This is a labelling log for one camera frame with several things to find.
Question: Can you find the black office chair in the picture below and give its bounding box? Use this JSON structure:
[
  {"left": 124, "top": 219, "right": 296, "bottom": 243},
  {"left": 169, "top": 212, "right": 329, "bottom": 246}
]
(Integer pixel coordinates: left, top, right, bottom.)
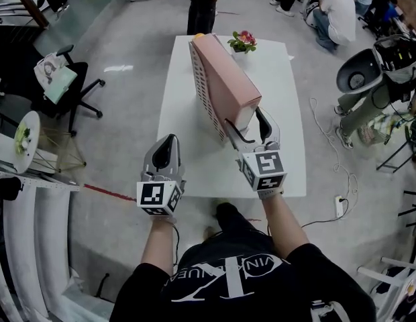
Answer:
[{"left": 32, "top": 44, "right": 105, "bottom": 137}]

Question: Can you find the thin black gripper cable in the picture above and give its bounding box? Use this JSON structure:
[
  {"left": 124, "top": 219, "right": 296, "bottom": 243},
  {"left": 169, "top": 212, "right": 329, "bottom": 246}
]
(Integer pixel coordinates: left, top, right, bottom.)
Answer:
[{"left": 170, "top": 225, "right": 180, "bottom": 268}]

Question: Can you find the white wire rack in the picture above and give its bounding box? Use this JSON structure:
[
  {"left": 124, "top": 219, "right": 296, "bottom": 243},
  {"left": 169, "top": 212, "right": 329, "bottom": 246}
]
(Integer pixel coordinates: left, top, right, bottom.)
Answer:
[{"left": 188, "top": 38, "right": 229, "bottom": 147}]

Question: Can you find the small green plant dish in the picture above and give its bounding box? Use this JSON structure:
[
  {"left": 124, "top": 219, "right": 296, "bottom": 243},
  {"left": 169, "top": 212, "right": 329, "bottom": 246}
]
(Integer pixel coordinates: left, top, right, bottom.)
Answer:
[{"left": 15, "top": 121, "right": 32, "bottom": 154}]

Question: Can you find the person's black trouser leg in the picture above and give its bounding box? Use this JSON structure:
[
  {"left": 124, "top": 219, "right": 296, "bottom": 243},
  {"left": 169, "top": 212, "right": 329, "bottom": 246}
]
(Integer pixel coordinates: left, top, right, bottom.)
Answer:
[{"left": 216, "top": 202, "right": 259, "bottom": 238}]

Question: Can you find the white cable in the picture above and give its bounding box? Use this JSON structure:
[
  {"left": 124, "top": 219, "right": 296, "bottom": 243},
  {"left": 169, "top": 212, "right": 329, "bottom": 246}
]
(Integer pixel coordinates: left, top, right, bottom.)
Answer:
[{"left": 310, "top": 97, "right": 358, "bottom": 194}]

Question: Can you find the black power cable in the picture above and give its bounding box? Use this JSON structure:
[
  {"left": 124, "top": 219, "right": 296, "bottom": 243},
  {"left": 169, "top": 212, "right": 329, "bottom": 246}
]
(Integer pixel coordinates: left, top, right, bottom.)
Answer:
[{"left": 301, "top": 198, "right": 348, "bottom": 229}]

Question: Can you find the brown wooden board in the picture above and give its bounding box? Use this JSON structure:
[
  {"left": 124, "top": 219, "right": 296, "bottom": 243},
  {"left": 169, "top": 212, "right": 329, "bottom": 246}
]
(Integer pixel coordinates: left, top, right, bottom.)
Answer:
[{"left": 16, "top": 0, "right": 50, "bottom": 30}]

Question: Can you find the person's black printed t-shirt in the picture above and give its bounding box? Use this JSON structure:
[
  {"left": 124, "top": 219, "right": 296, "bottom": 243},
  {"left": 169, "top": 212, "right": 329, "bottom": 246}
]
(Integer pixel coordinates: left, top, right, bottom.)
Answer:
[{"left": 109, "top": 238, "right": 376, "bottom": 322}]

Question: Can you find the white harness strap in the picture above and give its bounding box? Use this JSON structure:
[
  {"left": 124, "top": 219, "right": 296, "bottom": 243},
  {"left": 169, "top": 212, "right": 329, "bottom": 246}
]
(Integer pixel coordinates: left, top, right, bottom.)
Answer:
[{"left": 310, "top": 299, "right": 350, "bottom": 322}]

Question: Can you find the round white side table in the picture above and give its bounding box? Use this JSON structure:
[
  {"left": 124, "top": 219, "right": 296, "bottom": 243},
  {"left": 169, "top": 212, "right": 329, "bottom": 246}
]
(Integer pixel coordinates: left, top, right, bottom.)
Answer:
[{"left": 13, "top": 110, "right": 87, "bottom": 174}]

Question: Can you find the white rectangular table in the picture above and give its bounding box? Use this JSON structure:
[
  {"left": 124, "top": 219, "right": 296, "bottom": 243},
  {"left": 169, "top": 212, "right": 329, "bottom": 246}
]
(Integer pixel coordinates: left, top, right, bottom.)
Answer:
[{"left": 156, "top": 34, "right": 308, "bottom": 199}]

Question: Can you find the white metal frame stand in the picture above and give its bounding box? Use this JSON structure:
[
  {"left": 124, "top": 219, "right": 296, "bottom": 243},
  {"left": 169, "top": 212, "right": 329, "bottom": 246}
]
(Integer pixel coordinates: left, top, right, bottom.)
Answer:
[{"left": 357, "top": 256, "right": 416, "bottom": 322}]

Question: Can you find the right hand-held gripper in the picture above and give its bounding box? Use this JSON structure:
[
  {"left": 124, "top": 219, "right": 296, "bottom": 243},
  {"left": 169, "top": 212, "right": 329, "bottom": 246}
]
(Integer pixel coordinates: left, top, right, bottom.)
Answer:
[{"left": 223, "top": 107, "right": 288, "bottom": 193}]

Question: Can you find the black round bag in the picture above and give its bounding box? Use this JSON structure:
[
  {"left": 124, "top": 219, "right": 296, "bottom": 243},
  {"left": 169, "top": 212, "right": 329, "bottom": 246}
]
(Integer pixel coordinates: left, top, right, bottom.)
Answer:
[{"left": 0, "top": 176, "right": 23, "bottom": 201}]

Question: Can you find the white printed tote bag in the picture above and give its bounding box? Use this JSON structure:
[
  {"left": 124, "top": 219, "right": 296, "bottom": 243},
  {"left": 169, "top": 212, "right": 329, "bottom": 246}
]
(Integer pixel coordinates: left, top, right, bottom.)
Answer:
[{"left": 34, "top": 52, "right": 66, "bottom": 89}]

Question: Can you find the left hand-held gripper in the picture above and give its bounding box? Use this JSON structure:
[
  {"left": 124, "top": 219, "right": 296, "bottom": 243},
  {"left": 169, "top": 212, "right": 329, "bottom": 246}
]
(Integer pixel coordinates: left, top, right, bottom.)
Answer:
[{"left": 136, "top": 133, "right": 188, "bottom": 217}]

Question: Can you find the person's right forearm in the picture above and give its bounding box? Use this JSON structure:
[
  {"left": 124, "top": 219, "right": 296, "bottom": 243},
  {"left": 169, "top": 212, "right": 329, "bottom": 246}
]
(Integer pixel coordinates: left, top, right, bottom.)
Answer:
[{"left": 261, "top": 191, "right": 311, "bottom": 260}]

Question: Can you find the person's left forearm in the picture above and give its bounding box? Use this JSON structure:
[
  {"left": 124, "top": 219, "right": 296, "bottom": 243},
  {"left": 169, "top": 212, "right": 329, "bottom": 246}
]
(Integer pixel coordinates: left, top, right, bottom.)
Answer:
[{"left": 140, "top": 216, "right": 177, "bottom": 276}]

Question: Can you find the grey equipment backpack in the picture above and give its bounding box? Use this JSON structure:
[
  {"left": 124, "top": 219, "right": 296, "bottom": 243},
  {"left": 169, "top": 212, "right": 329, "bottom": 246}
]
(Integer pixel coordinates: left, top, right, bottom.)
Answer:
[{"left": 373, "top": 34, "right": 416, "bottom": 83}]

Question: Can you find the light green cushion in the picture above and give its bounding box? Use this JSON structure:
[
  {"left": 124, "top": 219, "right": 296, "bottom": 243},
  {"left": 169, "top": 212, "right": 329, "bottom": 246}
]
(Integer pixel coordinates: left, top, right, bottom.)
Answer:
[{"left": 43, "top": 67, "right": 78, "bottom": 105}]

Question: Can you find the potted pink flower plant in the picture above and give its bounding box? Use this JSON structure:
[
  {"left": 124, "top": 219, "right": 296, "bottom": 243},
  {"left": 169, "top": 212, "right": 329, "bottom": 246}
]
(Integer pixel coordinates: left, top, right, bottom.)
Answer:
[{"left": 227, "top": 30, "right": 258, "bottom": 60}]

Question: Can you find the white power strip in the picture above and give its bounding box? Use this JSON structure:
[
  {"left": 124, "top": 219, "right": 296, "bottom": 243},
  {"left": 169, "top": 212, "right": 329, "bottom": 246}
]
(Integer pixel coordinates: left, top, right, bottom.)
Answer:
[{"left": 334, "top": 195, "right": 348, "bottom": 219}]

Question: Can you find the grey mesh basket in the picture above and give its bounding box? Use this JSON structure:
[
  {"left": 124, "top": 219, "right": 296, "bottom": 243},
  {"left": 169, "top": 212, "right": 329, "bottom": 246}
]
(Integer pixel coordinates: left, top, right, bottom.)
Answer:
[{"left": 357, "top": 121, "right": 385, "bottom": 144}]

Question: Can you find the red floor tape strip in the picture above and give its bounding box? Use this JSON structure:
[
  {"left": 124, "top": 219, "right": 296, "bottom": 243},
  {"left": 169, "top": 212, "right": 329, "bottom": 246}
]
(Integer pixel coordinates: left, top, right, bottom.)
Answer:
[{"left": 83, "top": 183, "right": 137, "bottom": 203}]

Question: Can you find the white shelving unit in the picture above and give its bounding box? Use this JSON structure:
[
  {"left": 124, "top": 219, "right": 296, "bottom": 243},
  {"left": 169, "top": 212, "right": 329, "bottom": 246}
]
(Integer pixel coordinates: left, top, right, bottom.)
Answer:
[{"left": 0, "top": 171, "right": 81, "bottom": 322}]

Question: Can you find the pink file box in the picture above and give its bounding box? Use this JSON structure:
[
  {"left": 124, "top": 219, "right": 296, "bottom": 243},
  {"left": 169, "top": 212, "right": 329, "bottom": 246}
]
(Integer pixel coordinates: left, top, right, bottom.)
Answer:
[{"left": 191, "top": 34, "right": 262, "bottom": 134}]

